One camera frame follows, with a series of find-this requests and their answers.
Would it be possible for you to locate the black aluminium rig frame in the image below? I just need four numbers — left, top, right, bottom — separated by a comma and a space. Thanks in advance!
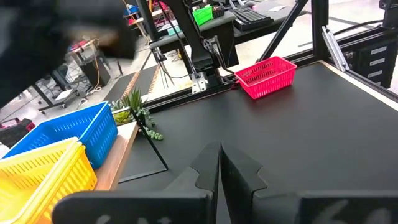
135, 0, 398, 113

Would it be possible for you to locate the black rolling stand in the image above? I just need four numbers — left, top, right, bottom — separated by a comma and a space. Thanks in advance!
32, 68, 80, 115

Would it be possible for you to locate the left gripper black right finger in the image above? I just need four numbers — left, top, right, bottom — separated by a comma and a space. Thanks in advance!
221, 144, 398, 224

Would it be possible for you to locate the black table mat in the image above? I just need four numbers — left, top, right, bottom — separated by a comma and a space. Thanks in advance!
118, 60, 398, 224

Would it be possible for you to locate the blue slotted plastic basket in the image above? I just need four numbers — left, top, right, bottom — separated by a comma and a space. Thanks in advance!
2, 102, 119, 170
2, 101, 109, 158

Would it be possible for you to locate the wooden shelf with black frame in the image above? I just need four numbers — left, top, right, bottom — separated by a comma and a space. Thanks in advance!
93, 107, 170, 191

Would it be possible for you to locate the red slotted plastic basket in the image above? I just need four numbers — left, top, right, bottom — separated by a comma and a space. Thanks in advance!
234, 55, 298, 100

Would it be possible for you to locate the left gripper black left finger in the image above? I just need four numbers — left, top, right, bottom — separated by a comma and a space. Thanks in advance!
52, 141, 221, 224

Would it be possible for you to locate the black floor box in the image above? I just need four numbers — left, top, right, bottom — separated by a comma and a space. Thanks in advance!
80, 55, 112, 88

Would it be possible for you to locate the green plastic basket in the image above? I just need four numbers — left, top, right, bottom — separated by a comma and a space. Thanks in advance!
192, 5, 215, 27

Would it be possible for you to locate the black crate with red item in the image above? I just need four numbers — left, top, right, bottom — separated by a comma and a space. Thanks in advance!
0, 117, 37, 149

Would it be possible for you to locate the white paper sheet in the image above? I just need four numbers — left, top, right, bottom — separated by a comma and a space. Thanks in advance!
266, 4, 287, 13

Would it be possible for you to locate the black equipment case with labels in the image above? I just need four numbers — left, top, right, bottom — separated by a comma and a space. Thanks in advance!
343, 37, 398, 90

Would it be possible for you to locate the black mat with orange stripes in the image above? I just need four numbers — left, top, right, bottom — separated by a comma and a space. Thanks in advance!
104, 64, 162, 103

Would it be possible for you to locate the yellow slotted plastic basket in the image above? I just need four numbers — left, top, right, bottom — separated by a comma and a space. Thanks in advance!
6, 142, 98, 224
0, 136, 80, 222

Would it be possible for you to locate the black computer keyboard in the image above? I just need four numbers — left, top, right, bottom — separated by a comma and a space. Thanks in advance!
231, 6, 275, 32

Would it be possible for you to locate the artificial succulent plant in pot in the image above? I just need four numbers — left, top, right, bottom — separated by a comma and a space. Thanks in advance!
110, 88, 165, 141

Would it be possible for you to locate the dark grey desk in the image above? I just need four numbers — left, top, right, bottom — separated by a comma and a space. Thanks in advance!
148, 0, 312, 68

